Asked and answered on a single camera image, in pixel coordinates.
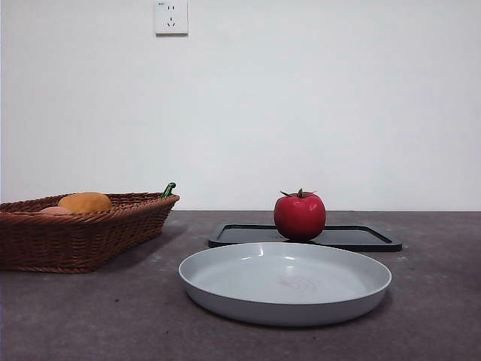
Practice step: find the red tomato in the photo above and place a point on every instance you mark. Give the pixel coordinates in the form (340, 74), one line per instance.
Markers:
(298, 216)

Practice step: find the black flat tray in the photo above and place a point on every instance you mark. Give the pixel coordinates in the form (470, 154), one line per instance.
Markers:
(244, 235)

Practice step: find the green vegetable stem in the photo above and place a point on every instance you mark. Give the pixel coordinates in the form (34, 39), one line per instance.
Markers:
(167, 190)

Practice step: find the grey round plate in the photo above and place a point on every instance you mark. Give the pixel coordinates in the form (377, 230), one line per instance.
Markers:
(285, 301)

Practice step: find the yellow-orange potato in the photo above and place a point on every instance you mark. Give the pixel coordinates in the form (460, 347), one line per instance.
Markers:
(85, 202)

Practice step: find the brown wicker basket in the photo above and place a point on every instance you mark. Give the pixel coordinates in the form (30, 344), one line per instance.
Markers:
(75, 240)

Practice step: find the pink vegetable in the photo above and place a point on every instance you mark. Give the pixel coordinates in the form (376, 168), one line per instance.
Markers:
(55, 210)

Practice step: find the white wall socket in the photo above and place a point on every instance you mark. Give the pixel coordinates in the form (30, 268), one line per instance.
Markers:
(172, 19)

